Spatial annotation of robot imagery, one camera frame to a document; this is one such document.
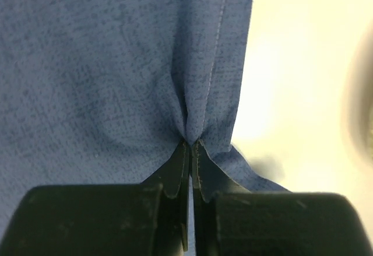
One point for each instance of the blue cloth placemat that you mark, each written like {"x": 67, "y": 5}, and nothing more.
{"x": 102, "y": 91}

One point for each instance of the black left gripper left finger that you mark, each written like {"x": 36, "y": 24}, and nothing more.
{"x": 149, "y": 218}

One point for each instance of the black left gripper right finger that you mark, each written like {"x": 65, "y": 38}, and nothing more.
{"x": 231, "y": 220}

